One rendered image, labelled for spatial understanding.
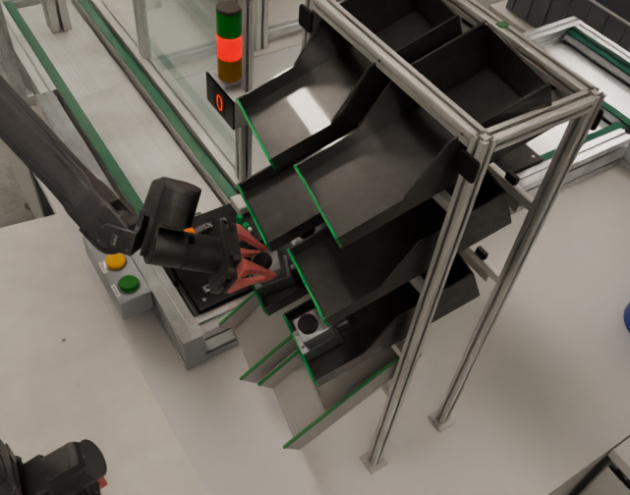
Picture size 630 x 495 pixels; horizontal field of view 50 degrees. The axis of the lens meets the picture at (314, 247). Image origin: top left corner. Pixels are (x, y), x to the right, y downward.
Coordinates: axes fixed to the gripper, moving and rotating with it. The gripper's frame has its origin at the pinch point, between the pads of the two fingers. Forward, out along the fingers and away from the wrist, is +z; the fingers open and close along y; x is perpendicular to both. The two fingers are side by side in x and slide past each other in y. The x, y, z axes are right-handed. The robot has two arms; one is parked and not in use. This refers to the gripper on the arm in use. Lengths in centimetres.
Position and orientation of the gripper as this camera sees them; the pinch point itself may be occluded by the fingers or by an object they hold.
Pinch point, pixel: (266, 263)
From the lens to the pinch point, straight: 109.7
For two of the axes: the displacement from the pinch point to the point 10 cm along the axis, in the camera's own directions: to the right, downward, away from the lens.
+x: -5.0, 5.9, 6.4
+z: 8.4, 1.6, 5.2
